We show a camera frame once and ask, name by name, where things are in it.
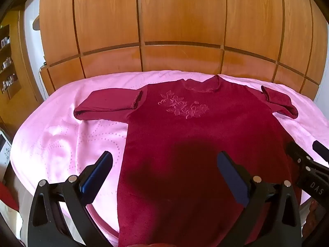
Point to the wooden wardrobe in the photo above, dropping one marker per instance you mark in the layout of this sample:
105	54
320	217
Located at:
180	18

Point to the dark red shirt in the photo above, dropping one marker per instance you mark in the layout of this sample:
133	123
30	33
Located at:
180	123

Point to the white device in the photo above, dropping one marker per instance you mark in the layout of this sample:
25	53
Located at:
4	151

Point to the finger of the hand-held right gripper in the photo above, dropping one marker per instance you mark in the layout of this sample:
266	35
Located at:
321	149
295	152

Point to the group of small bottles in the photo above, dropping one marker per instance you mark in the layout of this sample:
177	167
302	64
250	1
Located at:
9	81
5	41
6	63

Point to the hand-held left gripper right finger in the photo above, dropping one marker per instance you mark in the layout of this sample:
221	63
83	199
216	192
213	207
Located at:
232	182

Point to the person's right hand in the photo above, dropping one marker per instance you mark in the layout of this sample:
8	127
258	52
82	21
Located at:
311	214

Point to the pink bedspread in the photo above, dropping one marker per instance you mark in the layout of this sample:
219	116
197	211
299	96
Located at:
64	133

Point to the wooden shelf cabinet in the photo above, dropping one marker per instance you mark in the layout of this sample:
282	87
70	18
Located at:
24	82

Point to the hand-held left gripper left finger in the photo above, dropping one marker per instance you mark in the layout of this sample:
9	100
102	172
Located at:
95	180

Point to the red cloth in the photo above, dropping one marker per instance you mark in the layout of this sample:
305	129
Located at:
7	195

